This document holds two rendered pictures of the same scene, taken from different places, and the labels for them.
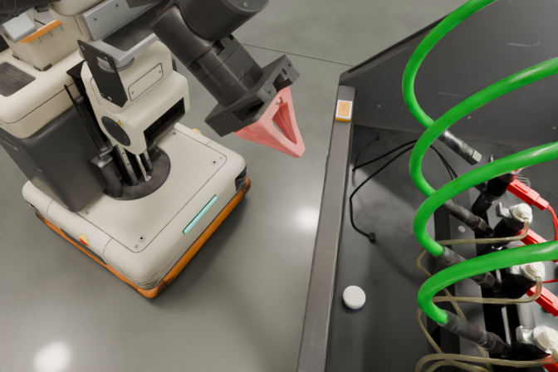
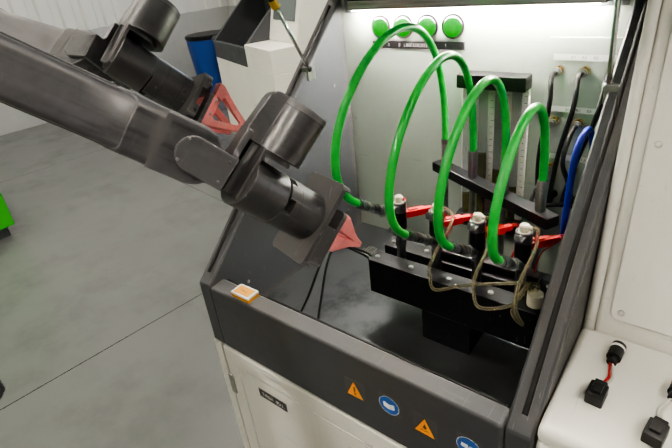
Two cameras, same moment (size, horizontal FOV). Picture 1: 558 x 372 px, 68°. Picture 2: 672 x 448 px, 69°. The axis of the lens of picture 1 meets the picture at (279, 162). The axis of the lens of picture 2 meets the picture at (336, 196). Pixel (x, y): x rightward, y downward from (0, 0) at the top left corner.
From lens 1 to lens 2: 0.46 m
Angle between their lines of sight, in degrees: 51
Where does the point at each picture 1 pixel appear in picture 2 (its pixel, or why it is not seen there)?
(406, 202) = (344, 317)
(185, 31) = (275, 178)
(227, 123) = (325, 241)
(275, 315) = not seen: outside the picture
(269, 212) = not seen: outside the picture
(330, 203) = (335, 338)
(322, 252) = (380, 361)
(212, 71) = (302, 200)
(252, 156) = not seen: outside the picture
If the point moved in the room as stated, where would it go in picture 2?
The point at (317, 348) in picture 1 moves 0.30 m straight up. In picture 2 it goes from (470, 397) to (475, 216)
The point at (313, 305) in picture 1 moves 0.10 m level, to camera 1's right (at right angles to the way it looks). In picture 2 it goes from (429, 386) to (447, 341)
